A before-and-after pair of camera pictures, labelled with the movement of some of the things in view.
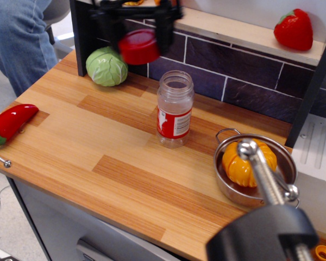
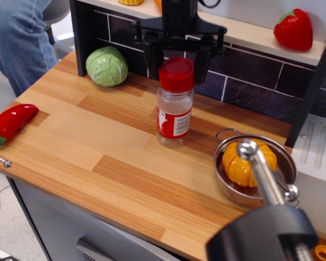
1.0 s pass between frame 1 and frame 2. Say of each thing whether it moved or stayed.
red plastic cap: moved
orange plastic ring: stayed
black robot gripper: moved
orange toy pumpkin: stayed
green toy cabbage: stayed
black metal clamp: stayed
